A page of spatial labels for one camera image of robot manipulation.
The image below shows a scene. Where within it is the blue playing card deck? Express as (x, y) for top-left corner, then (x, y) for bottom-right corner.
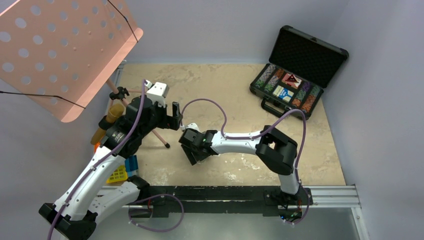
(272, 85), (295, 103)

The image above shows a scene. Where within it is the red playing card deck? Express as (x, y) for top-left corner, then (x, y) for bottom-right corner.
(281, 73), (302, 89)

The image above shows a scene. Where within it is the black poker chip case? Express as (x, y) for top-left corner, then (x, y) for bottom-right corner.
(249, 25), (349, 119)

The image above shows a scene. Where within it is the triangular all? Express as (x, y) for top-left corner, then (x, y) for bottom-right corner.
(286, 74), (298, 83)

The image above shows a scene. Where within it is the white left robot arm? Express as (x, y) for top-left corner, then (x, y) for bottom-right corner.
(38, 95), (183, 240)

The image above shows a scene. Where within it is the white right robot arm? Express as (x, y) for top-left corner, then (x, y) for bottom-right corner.
(178, 125), (301, 204)

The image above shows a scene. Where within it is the wooden mallet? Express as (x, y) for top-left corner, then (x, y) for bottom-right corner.
(90, 104), (125, 145)

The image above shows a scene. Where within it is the blue toy brick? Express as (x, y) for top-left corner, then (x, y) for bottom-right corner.
(124, 155), (139, 177)

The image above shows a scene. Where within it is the yellow toy brick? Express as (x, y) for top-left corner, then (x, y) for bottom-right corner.
(106, 165), (128, 184)

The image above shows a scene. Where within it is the orange toy piece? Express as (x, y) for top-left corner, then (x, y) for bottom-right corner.
(93, 142), (100, 153)

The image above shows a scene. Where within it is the left outer chip row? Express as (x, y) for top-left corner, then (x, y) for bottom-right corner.
(254, 64), (276, 88)

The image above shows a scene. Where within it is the left inner chip row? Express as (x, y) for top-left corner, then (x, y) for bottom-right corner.
(263, 68), (284, 93)

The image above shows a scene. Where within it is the pink music stand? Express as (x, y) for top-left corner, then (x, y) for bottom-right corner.
(0, 0), (171, 149)

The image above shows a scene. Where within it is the right outer chip row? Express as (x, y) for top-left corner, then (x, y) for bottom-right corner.
(301, 86), (321, 113)

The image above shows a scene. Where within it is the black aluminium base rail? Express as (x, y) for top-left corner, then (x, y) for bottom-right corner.
(88, 182), (360, 221)

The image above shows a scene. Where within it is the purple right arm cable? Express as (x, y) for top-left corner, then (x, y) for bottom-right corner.
(180, 97), (312, 226)

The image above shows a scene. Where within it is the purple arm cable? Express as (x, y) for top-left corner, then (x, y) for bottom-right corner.
(180, 97), (312, 226)
(46, 78), (185, 240)

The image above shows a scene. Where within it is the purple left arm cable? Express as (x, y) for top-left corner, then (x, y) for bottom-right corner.
(46, 78), (185, 240)

